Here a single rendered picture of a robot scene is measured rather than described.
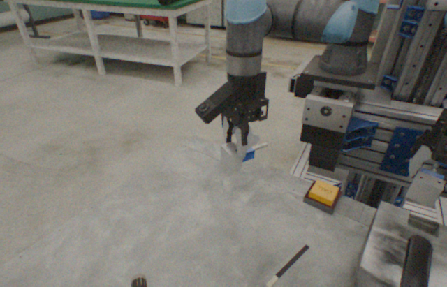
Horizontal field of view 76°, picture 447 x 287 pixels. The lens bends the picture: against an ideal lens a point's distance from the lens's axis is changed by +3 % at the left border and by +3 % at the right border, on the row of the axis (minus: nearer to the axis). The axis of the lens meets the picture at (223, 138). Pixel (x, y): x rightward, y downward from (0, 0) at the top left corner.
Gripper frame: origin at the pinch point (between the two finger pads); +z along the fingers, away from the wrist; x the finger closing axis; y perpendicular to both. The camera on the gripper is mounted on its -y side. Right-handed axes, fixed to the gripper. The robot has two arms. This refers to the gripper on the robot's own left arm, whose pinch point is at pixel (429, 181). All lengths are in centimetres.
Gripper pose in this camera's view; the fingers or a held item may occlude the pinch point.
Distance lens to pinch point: 76.5
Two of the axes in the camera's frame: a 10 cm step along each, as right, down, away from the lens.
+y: 6.7, -4.1, 6.2
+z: 0.0, 8.3, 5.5
